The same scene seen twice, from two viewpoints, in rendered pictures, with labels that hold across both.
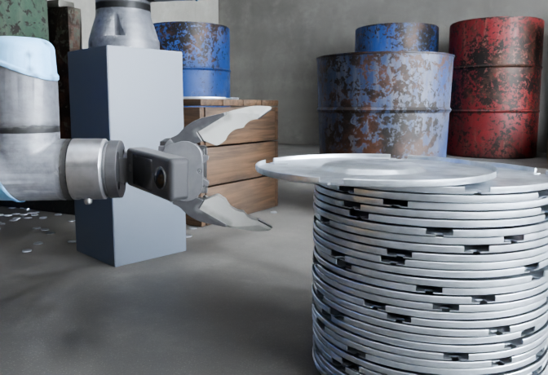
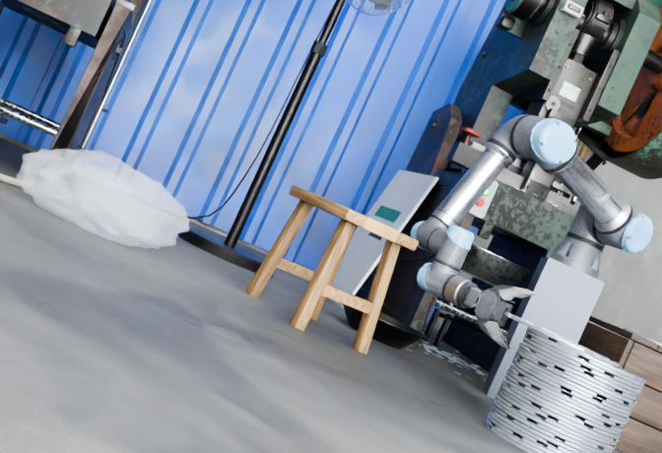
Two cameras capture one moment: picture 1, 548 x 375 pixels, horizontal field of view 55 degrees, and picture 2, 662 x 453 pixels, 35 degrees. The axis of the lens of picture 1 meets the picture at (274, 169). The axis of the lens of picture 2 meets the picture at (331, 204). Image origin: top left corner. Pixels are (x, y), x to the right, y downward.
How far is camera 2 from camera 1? 2.15 m
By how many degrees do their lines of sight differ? 51
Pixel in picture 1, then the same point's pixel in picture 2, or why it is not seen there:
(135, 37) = (574, 260)
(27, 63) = (456, 237)
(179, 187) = (469, 300)
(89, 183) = (451, 293)
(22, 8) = (561, 224)
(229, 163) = (642, 403)
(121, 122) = (536, 307)
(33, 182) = (434, 284)
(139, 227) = not seen: hidden behind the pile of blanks
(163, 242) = not seen: hidden behind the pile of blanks
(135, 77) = (560, 284)
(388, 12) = not seen: outside the picture
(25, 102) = (447, 252)
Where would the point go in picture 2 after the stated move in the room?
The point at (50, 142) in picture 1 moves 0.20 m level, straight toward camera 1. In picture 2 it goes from (449, 272) to (424, 261)
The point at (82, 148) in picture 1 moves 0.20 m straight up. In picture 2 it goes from (457, 279) to (489, 209)
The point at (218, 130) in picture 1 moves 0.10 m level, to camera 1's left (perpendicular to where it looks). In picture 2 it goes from (507, 292) to (479, 281)
